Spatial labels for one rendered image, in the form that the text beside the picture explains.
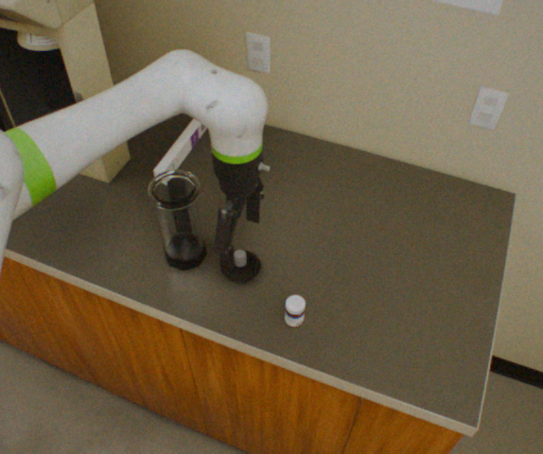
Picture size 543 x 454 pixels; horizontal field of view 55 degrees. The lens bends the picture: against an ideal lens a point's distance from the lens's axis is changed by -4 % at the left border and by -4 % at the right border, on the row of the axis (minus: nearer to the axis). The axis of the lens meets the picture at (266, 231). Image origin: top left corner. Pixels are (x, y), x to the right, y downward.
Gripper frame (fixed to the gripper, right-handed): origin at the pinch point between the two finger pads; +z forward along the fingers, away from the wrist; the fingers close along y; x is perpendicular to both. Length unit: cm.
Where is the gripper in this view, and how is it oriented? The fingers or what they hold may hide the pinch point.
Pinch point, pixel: (240, 238)
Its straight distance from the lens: 116.5
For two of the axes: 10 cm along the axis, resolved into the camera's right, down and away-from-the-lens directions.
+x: -9.2, -3.0, 2.4
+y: 3.8, -7.0, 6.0
